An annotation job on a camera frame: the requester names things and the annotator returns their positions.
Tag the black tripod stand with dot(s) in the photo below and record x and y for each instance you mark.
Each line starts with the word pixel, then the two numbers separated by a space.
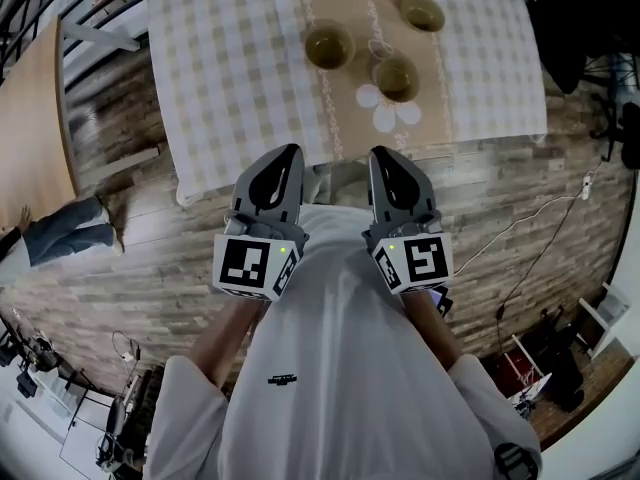
pixel 45 363

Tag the black office chair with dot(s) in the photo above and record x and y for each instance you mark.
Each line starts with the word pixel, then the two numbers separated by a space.
pixel 575 28

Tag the black bag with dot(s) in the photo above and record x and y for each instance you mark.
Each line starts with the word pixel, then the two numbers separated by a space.
pixel 555 363

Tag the person's right forearm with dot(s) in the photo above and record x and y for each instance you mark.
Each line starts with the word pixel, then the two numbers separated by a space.
pixel 432 328

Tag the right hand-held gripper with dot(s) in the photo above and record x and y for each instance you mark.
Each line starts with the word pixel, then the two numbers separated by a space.
pixel 425 263

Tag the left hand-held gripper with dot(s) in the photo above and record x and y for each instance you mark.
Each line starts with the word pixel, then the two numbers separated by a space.
pixel 240 265

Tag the olive green bowl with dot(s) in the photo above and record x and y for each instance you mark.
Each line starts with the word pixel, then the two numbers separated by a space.
pixel 395 79
pixel 328 45
pixel 421 10

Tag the white frame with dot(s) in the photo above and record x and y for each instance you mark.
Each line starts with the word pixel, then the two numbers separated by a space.
pixel 100 35

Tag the white plug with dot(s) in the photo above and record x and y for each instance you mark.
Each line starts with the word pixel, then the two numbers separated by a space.
pixel 588 186

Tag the light wooden table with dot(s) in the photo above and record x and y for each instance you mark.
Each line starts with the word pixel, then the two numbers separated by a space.
pixel 35 128

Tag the black equipment on stand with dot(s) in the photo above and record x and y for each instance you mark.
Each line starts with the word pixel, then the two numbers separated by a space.
pixel 120 418

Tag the person's left forearm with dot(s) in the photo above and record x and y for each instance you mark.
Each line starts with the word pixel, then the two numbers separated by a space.
pixel 230 338

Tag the wooden plank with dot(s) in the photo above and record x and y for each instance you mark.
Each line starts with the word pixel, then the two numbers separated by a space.
pixel 120 165

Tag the red and white rack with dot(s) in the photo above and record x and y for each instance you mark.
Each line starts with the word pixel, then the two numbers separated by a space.
pixel 525 375

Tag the checked tablecloth with flower print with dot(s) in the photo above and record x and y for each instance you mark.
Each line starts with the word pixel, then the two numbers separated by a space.
pixel 225 68

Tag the person's white shirt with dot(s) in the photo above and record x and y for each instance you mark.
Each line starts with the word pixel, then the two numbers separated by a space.
pixel 345 368

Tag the white shelf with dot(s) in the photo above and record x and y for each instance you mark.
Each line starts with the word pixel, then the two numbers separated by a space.
pixel 605 318

